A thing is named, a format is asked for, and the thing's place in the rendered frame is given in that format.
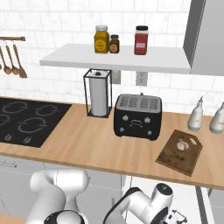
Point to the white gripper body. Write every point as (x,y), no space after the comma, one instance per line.
(175,218)

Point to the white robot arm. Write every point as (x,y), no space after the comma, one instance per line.
(58,186)

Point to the dark wooden cutting board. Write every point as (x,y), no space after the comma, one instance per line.
(178,154)

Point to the garlic bulb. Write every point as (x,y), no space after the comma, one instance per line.
(182,144)

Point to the grey cupboard front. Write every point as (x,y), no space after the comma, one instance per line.
(217,207)

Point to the black four-slot toaster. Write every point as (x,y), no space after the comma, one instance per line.
(137,121)

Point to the white paper towel roll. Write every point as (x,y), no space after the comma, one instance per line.
(98,94)

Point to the grey drawer front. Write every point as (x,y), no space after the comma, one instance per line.
(17,186)

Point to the black hob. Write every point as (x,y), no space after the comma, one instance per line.
(26,119)

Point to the red jar with black lid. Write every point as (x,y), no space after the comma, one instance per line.
(141,40)

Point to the small brown spice jar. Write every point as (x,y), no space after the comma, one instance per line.
(114,44)

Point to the yellow jar with white lid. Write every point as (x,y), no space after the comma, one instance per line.
(101,40)

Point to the wooden spatula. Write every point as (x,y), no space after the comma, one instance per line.
(22,71)

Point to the wooden spoon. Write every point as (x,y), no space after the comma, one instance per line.
(14,69)
(6,68)

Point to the grey wall socket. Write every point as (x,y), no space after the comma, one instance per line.
(116,77)
(141,78)

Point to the white wall shelf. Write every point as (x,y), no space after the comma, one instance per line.
(116,59)

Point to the grey wall cupboard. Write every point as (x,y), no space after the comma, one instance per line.
(208,38)

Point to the wooden utensil rail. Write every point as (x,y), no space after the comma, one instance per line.
(13,38)

